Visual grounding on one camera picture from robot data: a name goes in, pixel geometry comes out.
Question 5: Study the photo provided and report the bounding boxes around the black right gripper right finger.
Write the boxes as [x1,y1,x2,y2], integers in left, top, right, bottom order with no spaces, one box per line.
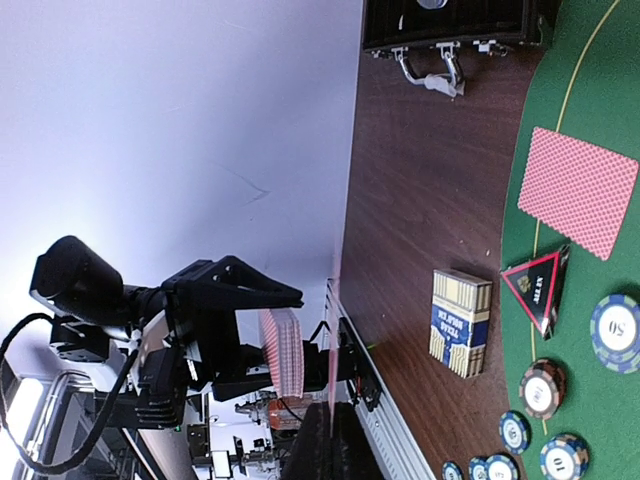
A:
[332,402,383,480]

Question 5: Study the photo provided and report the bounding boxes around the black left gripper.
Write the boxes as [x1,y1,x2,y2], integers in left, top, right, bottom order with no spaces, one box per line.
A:
[161,255,330,401]

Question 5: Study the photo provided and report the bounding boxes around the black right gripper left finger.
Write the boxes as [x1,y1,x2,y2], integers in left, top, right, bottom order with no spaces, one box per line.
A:
[282,402,332,480]

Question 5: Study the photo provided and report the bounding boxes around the red-backed card deck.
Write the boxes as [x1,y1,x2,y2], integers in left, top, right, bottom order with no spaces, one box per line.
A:
[259,308,305,398]

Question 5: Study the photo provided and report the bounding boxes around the black orange chips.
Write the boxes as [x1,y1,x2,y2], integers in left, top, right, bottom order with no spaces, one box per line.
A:
[519,358,567,420]

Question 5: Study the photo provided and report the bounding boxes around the blue tan chips mat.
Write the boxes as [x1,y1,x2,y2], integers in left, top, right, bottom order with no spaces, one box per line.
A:
[539,433,590,480]

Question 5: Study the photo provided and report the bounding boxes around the dealt red card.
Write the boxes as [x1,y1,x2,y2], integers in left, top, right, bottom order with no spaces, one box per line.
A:
[518,127,639,261]

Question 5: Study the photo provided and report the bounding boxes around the gold card deck box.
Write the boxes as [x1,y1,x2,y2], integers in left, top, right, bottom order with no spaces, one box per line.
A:
[429,269,492,378]

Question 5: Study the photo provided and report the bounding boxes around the black red triangle all-in button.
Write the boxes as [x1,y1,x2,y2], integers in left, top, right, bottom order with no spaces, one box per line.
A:
[501,244,570,340]

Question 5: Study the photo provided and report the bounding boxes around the green round poker mat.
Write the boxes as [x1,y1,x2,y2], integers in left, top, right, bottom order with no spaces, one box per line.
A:
[500,1,639,479]

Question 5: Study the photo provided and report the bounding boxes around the black poker set case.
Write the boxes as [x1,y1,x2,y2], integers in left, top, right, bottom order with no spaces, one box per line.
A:
[362,0,561,98]

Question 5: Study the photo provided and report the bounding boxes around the aluminium front rail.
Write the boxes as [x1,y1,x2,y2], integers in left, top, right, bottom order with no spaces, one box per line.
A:
[325,278,437,480]

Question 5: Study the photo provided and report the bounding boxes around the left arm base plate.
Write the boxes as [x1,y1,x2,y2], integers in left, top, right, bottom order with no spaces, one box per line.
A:
[337,316,382,412]

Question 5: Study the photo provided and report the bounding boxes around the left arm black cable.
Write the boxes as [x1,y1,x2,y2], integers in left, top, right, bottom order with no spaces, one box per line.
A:
[0,312,144,476]

